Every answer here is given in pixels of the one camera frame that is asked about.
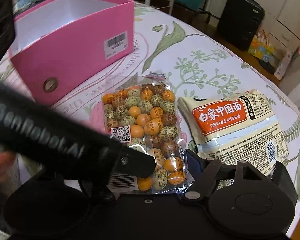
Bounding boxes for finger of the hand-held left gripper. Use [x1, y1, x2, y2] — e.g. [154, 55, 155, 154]
[115, 150, 157, 178]

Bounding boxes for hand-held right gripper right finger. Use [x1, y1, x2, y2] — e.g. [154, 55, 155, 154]
[181, 149, 273, 203]

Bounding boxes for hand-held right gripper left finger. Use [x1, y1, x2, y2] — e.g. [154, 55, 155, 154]
[79, 179, 115, 202]

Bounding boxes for clear bag of coated peanuts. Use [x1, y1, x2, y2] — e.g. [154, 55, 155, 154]
[101, 79, 194, 195]

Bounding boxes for cream instant noodle packet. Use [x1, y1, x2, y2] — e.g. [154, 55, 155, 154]
[177, 89, 290, 177]

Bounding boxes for pink cardboard box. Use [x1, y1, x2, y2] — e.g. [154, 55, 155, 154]
[9, 0, 135, 105]

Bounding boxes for person's left hand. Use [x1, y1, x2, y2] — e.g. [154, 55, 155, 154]
[0, 152, 17, 193]

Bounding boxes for white patterned bag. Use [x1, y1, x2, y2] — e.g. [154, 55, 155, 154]
[274, 50, 294, 80]

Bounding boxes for colourful gift bag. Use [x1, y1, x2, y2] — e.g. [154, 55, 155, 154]
[247, 29, 277, 60]

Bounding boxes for black suitcase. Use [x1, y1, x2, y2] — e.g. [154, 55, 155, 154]
[216, 0, 265, 51]

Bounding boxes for white wardrobe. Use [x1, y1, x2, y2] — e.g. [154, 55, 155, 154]
[210, 0, 300, 55]

